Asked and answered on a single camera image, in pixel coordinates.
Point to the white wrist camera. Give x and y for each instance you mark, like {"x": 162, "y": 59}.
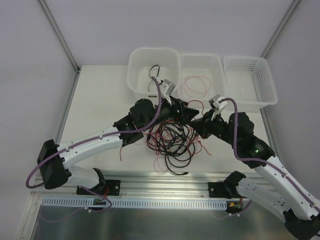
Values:
{"x": 166, "y": 89}
{"x": 217, "y": 104}

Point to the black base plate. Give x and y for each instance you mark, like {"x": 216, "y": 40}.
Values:
{"x": 107, "y": 188}
{"x": 221, "y": 190}

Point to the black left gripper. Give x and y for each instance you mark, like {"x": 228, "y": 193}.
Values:
{"x": 180, "y": 110}

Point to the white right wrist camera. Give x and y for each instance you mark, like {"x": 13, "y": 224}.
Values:
{"x": 217, "y": 104}

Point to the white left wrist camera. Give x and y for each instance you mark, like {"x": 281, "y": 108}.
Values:
{"x": 166, "y": 89}

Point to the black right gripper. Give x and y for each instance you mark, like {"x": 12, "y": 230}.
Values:
{"x": 206, "y": 123}

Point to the white perforated middle basket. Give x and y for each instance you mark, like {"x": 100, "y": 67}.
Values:
{"x": 202, "y": 77}

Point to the white perforated right basket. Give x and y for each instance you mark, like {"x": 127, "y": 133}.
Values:
{"x": 249, "y": 81}

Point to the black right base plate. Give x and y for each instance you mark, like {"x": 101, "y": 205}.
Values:
{"x": 221, "y": 190}

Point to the white perforated basket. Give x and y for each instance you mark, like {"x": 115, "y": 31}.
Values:
{"x": 249, "y": 81}
{"x": 202, "y": 77}

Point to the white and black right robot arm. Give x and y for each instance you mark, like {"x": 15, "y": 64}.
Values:
{"x": 297, "y": 208}

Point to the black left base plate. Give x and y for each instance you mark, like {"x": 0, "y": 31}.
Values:
{"x": 107, "y": 188}

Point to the white solid plastic tub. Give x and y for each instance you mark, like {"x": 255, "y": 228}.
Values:
{"x": 145, "y": 63}

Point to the white slotted cable duct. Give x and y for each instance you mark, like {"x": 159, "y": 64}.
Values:
{"x": 93, "y": 202}

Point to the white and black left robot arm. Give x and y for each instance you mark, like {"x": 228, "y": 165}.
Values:
{"x": 57, "y": 163}

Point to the aluminium mounting rail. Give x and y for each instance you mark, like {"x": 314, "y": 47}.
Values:
{"x": 151, "y": 185}

